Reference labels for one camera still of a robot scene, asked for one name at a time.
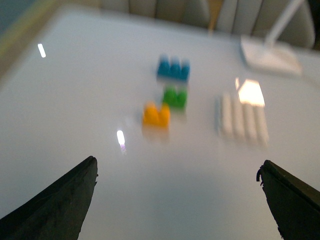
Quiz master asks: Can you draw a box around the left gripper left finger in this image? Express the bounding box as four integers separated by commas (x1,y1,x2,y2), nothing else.
0,156,98,240

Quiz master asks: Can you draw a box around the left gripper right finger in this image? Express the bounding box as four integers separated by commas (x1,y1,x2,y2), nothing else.
256,160,320,240

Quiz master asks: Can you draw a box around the white studded base plate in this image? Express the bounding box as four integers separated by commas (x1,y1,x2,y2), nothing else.
216,93,270,146

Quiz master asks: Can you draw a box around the yellow toy block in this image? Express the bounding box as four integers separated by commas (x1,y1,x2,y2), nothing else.
142,102,171,128

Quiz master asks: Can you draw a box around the green toy block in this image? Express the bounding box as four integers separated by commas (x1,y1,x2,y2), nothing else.
162,86,188,110

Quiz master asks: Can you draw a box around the blue toy block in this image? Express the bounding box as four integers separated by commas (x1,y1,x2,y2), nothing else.
157,55,190,82

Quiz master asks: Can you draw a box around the white desk lamp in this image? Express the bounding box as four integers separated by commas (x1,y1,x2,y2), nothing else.
240,0,303,76

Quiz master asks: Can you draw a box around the beige chair right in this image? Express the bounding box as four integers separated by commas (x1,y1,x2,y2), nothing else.
214,0,316,49

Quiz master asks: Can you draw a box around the beige chair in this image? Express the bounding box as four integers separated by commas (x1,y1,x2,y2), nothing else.
101,0,211,28
214,0,316,49

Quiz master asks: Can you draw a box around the beige chair left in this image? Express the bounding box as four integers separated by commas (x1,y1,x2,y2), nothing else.
101,0,211,28

